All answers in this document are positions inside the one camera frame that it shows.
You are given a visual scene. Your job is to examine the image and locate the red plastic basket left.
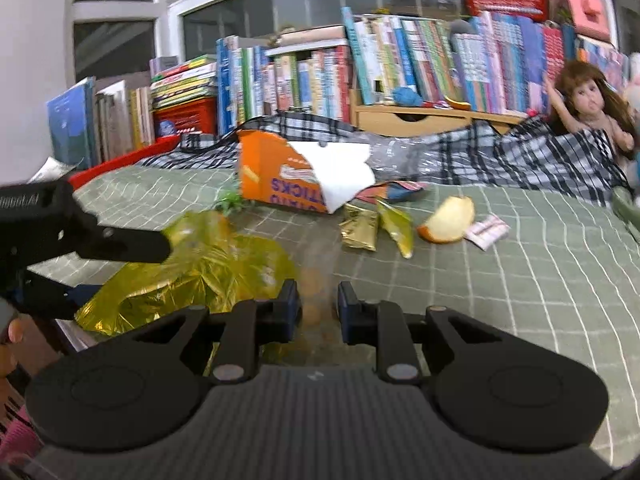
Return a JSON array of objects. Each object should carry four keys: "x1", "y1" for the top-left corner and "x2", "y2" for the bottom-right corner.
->
[{"x1": 153, "y1": 96, "x2": 217, "y2": 138}]

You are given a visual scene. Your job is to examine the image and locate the clear crumpled plastic bag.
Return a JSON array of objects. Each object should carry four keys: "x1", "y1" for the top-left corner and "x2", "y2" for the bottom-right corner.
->
[{"x1": 367, "y1": 139, "x2": 442, "y2": 181}]

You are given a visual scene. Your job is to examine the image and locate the brown haired doll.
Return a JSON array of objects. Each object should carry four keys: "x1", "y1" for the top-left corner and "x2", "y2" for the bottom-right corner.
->
[{"x1": 544, "y1": 60, "x2": 638, "y2": 170}]

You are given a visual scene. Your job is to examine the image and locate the pink striped sleeve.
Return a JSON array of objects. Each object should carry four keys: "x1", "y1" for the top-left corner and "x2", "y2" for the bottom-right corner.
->
[{"x1": 0, "y1": 406, "x2": 42, "y2": 464}]

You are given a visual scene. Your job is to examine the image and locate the colourful small snack wrapper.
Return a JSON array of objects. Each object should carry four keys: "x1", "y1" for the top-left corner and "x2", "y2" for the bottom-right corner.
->
[{"x1": 356, "y1": 180, "x2": 427, "y2": 204}]

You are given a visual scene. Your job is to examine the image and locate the green plastic wrapper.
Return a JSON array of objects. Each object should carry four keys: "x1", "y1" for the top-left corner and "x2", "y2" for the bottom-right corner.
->
[{"x1": 214, "y1": 190, "x2": 252, "y2": 216}]

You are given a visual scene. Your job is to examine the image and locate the orange peel piece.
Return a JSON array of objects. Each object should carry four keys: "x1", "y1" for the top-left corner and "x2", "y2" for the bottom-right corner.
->
[{"x1": 418, "y1": 196, "x2": 475, "y2": 244}]

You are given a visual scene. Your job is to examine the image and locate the small white striped wrapper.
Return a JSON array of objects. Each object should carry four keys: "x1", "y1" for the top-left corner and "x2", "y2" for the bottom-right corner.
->
[{"x1": 464, "y1": 214, "x2": 510, "y2": 252}]

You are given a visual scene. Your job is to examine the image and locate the red bed rail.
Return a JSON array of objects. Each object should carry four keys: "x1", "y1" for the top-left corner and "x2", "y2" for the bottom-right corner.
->
[{"x1": 66, "y1": 134, "x2": 180, "y2": 190}]

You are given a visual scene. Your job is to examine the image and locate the large yellow foil bag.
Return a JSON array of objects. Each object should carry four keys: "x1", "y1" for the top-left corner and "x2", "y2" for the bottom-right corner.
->
[{"x1": 72, "y1": 209, "x2": 302, "y2": 376}]

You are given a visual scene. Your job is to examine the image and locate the stack of flat books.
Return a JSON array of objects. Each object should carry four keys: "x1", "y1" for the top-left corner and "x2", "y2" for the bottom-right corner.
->
[{"x1": 150, "y1": 54, "x2": 217, "y2": 110}]

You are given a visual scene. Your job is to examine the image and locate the black white plaid blanket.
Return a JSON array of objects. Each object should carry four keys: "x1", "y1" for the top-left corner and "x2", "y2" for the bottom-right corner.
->
[{"x1": 136, "y1": 110, "x2": 629, "y2": 208}]

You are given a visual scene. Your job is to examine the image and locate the wooden drawer organizer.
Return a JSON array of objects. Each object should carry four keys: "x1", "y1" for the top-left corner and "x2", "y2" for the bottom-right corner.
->
[{"x1": 349, "y1": 89, "x2": 525, "y2": 138}]

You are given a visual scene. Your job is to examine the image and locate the blue yarn ball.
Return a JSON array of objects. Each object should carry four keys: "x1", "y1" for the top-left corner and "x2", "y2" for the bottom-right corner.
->
[{"x1": 393, "y1": 87, "x2": 424, "y2": 107}]

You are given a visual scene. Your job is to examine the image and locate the orange potato sticks box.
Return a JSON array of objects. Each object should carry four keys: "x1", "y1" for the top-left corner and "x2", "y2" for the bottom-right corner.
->
[{"x1": 235, "y1": 129, "x2": 377, "y2": 215}]

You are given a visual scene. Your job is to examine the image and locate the gold foil wrapper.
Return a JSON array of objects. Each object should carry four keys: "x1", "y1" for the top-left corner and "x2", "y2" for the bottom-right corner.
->
[{"x1": 340, "y1": 204, "x2": 378, "y2": 252}]

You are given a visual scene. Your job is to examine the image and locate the row of upright books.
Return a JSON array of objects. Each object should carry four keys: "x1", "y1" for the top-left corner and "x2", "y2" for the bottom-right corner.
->
[{"x1": 216, "y1": 10, "x2": 632, "y2": 136}]

